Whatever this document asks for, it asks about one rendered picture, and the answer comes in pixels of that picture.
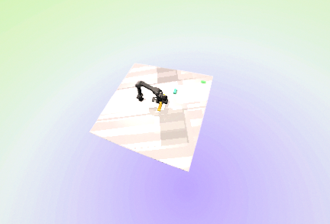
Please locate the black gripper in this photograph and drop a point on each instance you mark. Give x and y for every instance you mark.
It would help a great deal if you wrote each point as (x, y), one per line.
(159, 100)

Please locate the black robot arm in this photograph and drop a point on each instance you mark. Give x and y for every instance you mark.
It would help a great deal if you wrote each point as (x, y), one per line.
(156, 91)

